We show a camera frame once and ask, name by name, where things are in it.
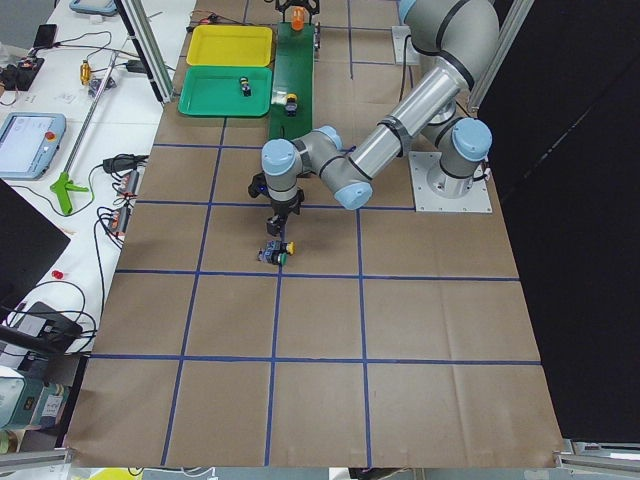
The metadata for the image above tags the small red-wired circuit board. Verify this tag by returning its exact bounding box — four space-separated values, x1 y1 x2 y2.
196 13 219 25

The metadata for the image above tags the black smartphone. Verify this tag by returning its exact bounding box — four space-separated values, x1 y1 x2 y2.
33 24 57 49

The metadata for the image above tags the green push button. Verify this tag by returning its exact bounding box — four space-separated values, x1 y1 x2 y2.
257 250 288 266
239 77 252 97

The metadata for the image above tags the black box device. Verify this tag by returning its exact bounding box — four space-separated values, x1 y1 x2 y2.
1 302 83 355

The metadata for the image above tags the robot teach pendant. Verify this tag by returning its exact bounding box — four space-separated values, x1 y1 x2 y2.
1 112 66 180

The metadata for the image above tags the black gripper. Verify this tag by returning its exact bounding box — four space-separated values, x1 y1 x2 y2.
274 0 321 19
248 173 304 236

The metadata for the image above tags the yellow push button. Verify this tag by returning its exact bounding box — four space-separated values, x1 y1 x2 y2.
266 240 295 255
284 93 298 117

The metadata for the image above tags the aluminium frame post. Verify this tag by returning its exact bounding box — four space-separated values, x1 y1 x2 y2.
114 0 174 104

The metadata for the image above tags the black monitor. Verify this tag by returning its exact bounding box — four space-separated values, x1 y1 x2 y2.
0 181 70 309

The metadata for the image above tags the black power adapter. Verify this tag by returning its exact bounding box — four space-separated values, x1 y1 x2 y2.
125 60 146 74

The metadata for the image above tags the green handled reacher grabber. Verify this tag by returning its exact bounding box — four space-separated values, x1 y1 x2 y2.
50 52 118 216

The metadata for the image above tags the green conveyor belt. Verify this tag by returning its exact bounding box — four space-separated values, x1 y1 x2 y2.
267 22 315 140

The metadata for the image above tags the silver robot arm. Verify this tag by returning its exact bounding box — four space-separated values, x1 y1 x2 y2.
248 1 499 237

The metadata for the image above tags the yellow plastic tray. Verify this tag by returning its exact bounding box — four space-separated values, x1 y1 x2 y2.
186 25 273 67

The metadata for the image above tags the green plastic tray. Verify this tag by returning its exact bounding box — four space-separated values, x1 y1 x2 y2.
178 66 272 118

